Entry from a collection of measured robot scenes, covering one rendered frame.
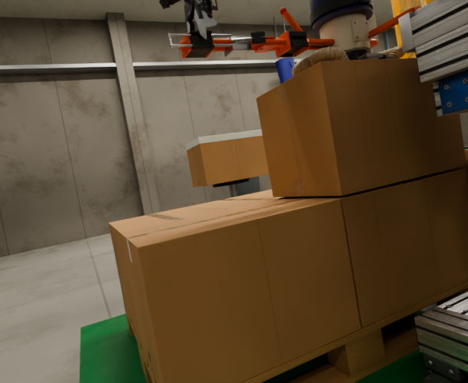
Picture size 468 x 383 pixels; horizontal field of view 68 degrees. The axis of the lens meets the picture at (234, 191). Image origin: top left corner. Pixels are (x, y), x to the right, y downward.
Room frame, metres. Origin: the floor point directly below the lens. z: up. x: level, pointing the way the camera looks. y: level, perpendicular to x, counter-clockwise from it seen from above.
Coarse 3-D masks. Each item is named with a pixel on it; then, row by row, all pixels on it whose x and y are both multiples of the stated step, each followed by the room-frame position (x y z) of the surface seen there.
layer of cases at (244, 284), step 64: (256, 192) 2.01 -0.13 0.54; (384, 192) 1.09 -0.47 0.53; (448, 192) 1.21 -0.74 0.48; (128, 256) 1.01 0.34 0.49; (192, 256) 0.83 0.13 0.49; (256, 256) 0.90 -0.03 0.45; (320, 256) 0.97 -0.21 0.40; (384, 256) 1.07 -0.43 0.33; (448, 256) 1.19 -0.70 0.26; (192, 320) 0.82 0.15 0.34; (256, 320) 0.88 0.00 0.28; (320, 320) 0.96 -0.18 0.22
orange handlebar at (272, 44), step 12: (408, 12) 1.12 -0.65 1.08; (384, 24) 1.20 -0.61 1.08; (396, 24) 1.18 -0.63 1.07; (372, 36) 1.26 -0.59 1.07; (180, 48) 1.05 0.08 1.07; (216, 48) 1.11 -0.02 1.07; (252, 48) 1.17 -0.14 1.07; (264, 48) 1.16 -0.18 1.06; (276, 48) 1.21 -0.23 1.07; (312, 48) 1.28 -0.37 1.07
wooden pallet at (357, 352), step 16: (464, 288) 1.21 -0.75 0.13; (416, 304) 1.11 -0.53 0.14; (128, 320) 1.60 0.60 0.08; (384, 320) 1.05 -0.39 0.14; (352, 336) 1.00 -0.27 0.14; (368, 336) 1.02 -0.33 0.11; (400, 336) 1.16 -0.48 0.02; (320, 352) 0.95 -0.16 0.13; (336, 352) 1.03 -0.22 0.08; (352, 352) 0.99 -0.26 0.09; (368, 352) 1.02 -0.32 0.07; (384, 352) 1.08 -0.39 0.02; (400, 352) 1.07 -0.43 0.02; (144, 368) 1.18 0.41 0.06; (272, 368) 0.89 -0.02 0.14; (288, 368) 0.91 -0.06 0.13; (320, 368) 1.06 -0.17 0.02; (336, 368) 1.04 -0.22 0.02; (352, 368) 0.99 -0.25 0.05; (368, 368) 1.02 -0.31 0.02
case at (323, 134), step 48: (288, 96) 1.18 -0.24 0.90; (336, 96) 1.03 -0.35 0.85; (384, 96) 1.11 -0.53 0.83; (432, 96) 1.21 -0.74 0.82; (288, 144) 1.23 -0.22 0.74; (336, 144) 1.02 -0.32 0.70; (384, 144) 1.10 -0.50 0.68; (432, 144) 1.19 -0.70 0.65; (288, 192) 1.27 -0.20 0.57; (336, 192) 1.04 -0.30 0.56
